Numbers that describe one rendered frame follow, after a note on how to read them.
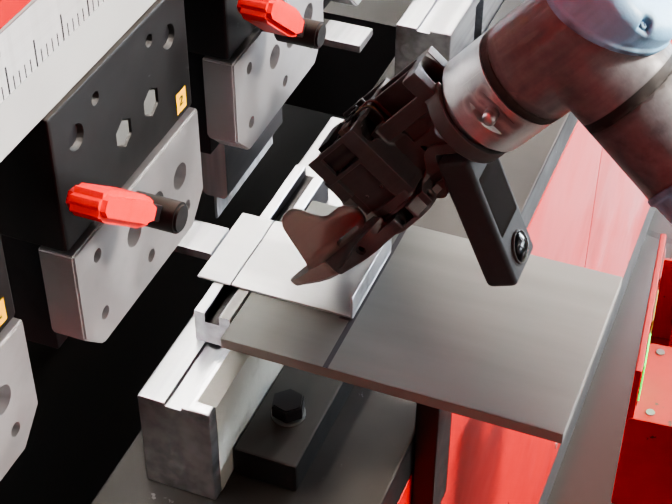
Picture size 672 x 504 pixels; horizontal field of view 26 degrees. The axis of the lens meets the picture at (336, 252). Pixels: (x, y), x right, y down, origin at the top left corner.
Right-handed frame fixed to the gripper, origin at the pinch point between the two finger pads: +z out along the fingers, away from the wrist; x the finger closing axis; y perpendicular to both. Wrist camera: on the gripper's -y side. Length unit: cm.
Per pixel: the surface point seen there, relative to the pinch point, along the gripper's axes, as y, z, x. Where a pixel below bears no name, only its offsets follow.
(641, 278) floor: -73, 71, -127
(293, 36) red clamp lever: 15.0, -20.3, 8.8
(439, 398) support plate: -10.8, -6.7, 9.6
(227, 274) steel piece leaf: 4.3, 5.7, 3.2
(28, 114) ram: 23.1, -24.0, 31.9
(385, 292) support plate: -5.1, -1.9, 0.4
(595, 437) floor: -75, 70, -85
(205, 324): 3.3, 6.7, 7.6
